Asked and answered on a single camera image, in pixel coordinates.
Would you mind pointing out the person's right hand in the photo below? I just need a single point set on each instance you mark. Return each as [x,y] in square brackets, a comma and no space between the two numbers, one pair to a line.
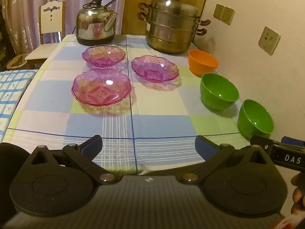
[299,195]

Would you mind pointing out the pale purple curtain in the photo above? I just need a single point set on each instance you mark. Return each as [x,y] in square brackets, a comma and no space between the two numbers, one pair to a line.
[23,4]

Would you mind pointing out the checked tablecloth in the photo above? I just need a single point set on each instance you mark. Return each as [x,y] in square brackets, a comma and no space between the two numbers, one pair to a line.
[162,105]

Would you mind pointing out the white wooden chair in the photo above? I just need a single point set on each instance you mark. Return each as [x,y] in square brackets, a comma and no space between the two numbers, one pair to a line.
[51,23]

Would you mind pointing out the blue white checked cloth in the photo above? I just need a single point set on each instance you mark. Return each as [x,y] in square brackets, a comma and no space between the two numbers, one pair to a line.
[12,93]

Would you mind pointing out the pink glass plate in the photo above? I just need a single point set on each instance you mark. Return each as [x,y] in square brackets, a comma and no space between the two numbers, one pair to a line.
[154,69]
[103,56]
[101,88]

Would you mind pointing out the beige wall socket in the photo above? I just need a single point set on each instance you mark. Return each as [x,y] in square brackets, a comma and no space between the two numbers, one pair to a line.
[218,11]
[269,40]
[228,15]

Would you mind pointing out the orange plastic bowl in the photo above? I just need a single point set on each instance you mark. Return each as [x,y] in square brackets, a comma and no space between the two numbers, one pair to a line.
[202,63]

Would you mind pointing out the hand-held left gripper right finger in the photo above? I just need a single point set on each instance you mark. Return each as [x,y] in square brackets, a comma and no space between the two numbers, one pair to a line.
[205,148]

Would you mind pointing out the beige basket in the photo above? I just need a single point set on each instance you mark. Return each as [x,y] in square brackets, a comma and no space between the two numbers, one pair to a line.
[16,62]

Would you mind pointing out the dark wooden rack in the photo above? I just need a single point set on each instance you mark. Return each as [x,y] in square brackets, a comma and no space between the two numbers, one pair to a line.
[4,40]

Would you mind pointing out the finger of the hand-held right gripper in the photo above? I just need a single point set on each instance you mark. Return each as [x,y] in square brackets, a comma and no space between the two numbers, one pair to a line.
[263,143]
[293,140]

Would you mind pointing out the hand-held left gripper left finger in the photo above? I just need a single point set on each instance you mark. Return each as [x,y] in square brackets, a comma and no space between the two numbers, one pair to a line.
[87,148]

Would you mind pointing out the steel kettle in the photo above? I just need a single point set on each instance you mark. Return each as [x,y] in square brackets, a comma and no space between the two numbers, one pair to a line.
[95,26]

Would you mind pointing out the steel steamer pot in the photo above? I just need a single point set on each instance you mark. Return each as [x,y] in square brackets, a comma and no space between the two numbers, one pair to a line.
[171,33]

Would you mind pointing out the green plastic bowl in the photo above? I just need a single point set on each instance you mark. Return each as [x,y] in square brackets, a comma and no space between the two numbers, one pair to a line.
[218,93]
[255,119]

